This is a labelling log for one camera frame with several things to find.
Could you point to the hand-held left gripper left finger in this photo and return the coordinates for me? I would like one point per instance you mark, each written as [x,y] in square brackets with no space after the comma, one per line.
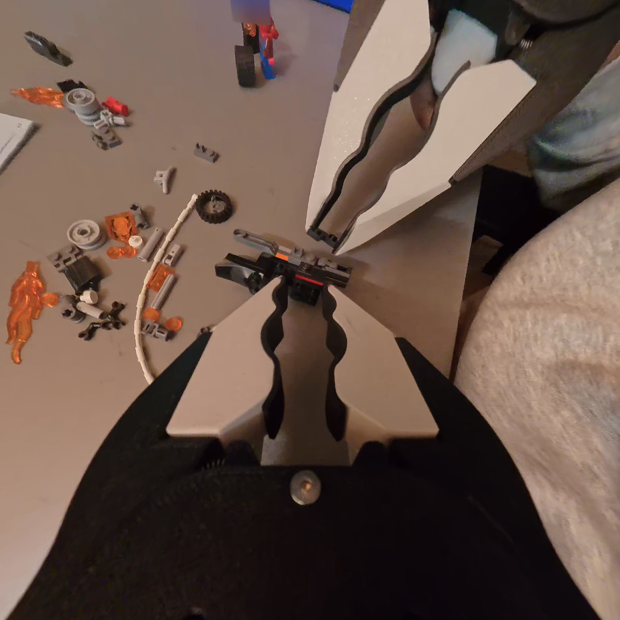
[227,382]

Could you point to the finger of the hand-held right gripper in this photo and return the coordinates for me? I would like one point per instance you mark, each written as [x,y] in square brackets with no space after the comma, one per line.
[465,126]
[358,97]

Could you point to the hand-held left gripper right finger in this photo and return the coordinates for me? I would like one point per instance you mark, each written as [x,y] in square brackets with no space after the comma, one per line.
[382,382]

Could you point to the black lego motorcycle frame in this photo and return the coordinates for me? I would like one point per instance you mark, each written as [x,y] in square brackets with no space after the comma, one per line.
[271,264]

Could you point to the small dark grey lego plate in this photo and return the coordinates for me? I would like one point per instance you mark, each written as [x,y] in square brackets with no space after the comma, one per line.
[323,236]

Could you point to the built lego motorcycle with minifigure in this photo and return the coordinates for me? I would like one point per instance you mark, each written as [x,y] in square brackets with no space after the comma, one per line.
[244,63]

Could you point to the dark grey lego clip plate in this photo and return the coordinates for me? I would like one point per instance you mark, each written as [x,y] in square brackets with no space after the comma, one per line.
[206,155]

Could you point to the black lego tire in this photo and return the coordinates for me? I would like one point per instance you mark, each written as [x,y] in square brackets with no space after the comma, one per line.
[202,207]

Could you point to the pile of loose lego pieces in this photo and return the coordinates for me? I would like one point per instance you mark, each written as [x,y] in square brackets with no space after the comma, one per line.
[82,271]

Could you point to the grey lego wheel hub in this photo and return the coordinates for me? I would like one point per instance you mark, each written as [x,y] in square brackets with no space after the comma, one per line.
[80,232]
[82,101]

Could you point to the large orange lego flame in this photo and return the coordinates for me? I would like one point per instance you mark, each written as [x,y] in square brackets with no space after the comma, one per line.
[26,300]

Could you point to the red lego piece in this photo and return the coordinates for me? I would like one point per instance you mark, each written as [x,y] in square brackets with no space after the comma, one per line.
[115,105]

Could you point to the light grey lego connector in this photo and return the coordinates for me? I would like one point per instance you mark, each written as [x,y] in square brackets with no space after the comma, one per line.
[109,120]

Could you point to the small black lego brick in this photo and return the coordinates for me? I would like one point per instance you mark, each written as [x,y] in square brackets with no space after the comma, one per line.
[72,85]

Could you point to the black lego slope piece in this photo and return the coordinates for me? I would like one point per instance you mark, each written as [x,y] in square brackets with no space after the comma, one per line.
[48,51]

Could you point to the small orange lego flame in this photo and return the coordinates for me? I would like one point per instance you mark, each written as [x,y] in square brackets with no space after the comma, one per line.
[38,96]

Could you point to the lego instruction booklet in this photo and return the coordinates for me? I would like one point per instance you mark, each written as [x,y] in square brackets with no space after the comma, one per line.
[12,140]

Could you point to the person's right hand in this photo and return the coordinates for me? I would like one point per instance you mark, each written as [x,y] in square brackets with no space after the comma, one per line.
[422,109]

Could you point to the blue plastic bin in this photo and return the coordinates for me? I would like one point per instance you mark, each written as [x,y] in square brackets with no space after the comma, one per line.
[334,5]

